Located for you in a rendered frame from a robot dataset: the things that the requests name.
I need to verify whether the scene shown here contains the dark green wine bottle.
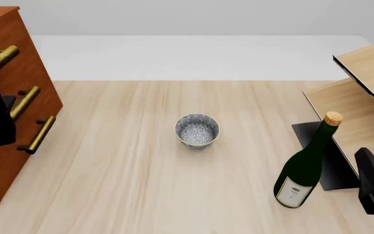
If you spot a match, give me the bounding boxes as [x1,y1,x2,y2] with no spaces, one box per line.
[273,111,344,209]

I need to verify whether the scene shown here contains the brass drawer handle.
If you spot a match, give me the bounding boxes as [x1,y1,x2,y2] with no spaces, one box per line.
[9,85,42,121]
[0,45,21,78]
[16,115,57,155]

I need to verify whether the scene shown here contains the blue-white patterned bowl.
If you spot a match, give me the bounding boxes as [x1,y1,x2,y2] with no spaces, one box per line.
[175,113,221,152]

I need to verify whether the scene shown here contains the pale wooden shelf rack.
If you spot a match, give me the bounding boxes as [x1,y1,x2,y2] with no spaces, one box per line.
[291,37,374,192]

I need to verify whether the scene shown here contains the red-brown wooden cabinet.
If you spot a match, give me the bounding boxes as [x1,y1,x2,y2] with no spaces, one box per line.
[0,6,64,209]

